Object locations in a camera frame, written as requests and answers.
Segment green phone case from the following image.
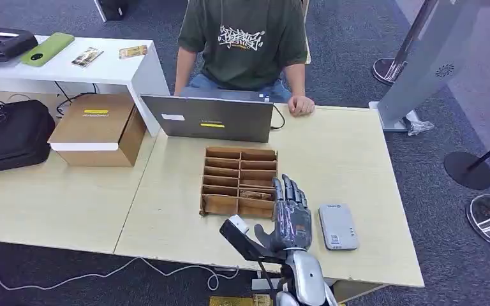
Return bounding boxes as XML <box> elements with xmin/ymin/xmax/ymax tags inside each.
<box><xmin>20</xmin><ymin>32</ymin><xmax>76</xmax><ymax>68</ymax></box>

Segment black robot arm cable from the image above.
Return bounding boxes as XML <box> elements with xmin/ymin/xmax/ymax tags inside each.
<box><xmin>257</xmin><ymin>261</ymin><xmax>281</xmax><ymax>306</ymax></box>

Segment person's left hand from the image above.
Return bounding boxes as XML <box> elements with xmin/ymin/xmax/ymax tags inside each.
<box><xmin>287</xmin><ymin>94</ymin><xmax>316</xmax><ymax>118</ymax></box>

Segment person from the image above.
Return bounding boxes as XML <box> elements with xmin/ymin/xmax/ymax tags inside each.
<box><xmin>173</xmin><ymin>0</ymin><xmax>316</xmax><ymax>118</ymax></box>

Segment silver kiosk stand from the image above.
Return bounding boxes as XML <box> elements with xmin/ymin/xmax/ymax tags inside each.
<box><xmin>368</xmin><ymin>0</ymin><xmax>490</xmax><ymax>133</ymax></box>

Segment black cables under shelf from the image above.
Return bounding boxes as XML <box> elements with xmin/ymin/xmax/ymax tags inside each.
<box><xmin>54</xmin><ymin>82</ymin><xmax>100</xmax><ymax>117</ymax></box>

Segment black bag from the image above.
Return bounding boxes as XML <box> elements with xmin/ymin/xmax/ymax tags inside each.
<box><xmin>0</xmin><ymin>99</ymin><xmax>56</xmax><ymax>176</ymax></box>

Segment yellowish printed card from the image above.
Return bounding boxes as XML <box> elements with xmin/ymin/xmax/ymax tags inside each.
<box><xmin>119</xmin><ymin>45</ymin><xmax>149</xmax><ymax>59</ymax></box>

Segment black box with white edge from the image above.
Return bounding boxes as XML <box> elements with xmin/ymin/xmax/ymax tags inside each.
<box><xmin>93</xmin><ymin>0</ymin><xmax>130</xmax><ymax>22</ymax></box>

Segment clear plastic bag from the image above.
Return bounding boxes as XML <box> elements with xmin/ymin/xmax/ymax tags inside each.
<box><xmin>405</xmin><ymin>110</ymin><xmax>435</xmax><ymax>136</ymax></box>

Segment black desktop device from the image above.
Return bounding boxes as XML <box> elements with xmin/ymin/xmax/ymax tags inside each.
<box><xmin>0</xmin><ymin>26</ymin><xmax>39</xmax><ymax>63</ymax></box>

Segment brown cardboard box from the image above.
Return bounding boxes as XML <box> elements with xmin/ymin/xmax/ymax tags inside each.
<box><xmin>47</xmin><ymin>93</ymin><xmax>148</xmax><ymax>168</ymax></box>

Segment grey power bank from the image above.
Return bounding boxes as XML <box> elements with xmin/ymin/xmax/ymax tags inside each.
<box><xmin>318</xmin><ymin>203</ymin><xmax>360</xmax><ymax>251</ymax></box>

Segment chrome stanchion post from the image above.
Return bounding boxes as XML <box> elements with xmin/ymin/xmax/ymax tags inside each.
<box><xmin>371</xmin><ymin>0</ymin><xmax>438</xmax><ymax>87</ymax></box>

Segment black laptop cable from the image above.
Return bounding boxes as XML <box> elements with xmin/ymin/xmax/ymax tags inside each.
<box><xmin>270</xmin><ymin>105</ymin><xmax>286</xmax><ymax>131</ymax></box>

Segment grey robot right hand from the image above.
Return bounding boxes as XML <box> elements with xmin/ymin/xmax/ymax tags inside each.
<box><xmin>254</xmin><ymin>174</ymin><xmax>313</xmax><ymax>253</ymax></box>

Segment grey laptop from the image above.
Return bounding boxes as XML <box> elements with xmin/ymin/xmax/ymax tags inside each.
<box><xmin>140</xmin><ymin>87</ymin><xmax>274</xmax><ymax>143</ymax></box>

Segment black stanchion post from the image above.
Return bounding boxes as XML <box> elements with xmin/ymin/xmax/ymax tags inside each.
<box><xmin>443</xmin><ymin>131</ymin><xmax>490</xmax><ymax>191</ymax></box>

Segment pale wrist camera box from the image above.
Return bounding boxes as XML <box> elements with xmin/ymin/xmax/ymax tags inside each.
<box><xmin>228</xmin><ymin>214</ymin><xmax>251</xmax><ymax>235</ymax></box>

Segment white desk shelf riser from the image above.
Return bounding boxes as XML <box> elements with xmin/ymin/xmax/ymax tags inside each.
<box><xmin>0</xmin><ymin>36</ymin><xmax>171</xmax><ymax>137</ymax></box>

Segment wooden compartment card box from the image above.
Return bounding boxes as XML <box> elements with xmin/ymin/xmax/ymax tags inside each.
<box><xmin>199</xmin><ymin>146</ymin><xmax>279</xmax><ymax>221</ymax></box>

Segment brown printed card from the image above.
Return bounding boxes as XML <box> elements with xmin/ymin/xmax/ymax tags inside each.
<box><xmin>239</xmin><ymin>190</ymin><xmax>274</xmax><ymax>202</ymax></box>

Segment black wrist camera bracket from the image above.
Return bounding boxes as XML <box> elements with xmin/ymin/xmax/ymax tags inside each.
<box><xmin>219</xmin><ymin>219</ymin><xmax>288</xmax><ymax>263</ymax></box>

